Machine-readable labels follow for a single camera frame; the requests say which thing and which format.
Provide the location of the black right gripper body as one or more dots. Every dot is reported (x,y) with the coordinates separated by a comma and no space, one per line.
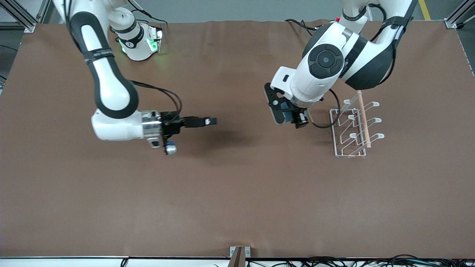
(172,125)

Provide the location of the blue plastic cup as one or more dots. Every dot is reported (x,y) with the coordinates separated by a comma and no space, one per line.
(288,113)

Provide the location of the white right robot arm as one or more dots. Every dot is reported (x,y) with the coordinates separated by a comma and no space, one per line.
(111,89)

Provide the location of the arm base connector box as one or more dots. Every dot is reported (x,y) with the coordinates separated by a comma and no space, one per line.
(156,39)

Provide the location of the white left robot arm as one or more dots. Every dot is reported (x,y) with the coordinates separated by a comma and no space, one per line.
(319,78)

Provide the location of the brown table cover sheet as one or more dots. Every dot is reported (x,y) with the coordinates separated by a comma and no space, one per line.
(237,185)

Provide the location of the grey metal bracket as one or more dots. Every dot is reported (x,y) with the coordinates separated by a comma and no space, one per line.
(239,256)

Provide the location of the aluminium frame profile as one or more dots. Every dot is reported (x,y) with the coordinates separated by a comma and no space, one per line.
(26,20)
(458,15)

